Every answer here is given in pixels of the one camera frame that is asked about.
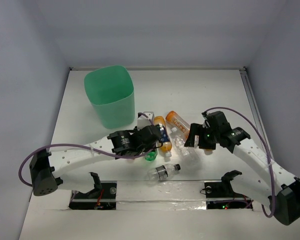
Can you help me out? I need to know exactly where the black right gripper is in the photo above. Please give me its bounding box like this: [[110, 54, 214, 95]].
[[183, 122, 219, 150]]

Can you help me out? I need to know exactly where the green soda bottle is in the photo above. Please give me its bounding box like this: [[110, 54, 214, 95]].
[[144, 149, 158, 162]]

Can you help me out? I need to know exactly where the large clear plastic bottle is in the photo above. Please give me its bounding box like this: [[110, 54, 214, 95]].
[[170, 127, 200, 169]]

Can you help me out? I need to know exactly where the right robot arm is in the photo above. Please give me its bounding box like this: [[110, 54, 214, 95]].
[[184, 110, 300, 226]]

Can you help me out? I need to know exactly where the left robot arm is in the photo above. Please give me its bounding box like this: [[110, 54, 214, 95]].
[[29, 125, 161, 198]]

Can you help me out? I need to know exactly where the green plastic bin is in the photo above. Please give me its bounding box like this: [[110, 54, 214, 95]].
[[83, 65, 136, 129]]

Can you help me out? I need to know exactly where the blue label orange bottle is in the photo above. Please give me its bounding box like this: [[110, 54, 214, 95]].
[[154, 116, 172, 158]]

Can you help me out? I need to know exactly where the orange label clear bottle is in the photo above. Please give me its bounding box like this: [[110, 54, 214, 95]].
[[165, 111, 191, 140]]

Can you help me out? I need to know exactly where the small orange bottle right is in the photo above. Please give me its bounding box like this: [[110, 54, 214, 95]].
[[203, 148, 214, 155]]

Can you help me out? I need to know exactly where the small clear black-cap bottle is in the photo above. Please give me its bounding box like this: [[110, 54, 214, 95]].
[[147, 163, 181, 181]]

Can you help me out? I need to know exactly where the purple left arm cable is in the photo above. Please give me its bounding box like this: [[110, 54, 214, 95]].
[[18, 112, 163, 187]]

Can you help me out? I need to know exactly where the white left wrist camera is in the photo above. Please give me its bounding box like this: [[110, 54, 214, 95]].
[[137, 111, 155, 130]]

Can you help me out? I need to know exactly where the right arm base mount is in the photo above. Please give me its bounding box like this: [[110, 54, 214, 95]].
[[200, 181, 253, 210]]

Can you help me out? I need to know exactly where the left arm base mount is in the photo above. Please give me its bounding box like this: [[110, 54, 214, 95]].
[[68, 181, 117, 211]]

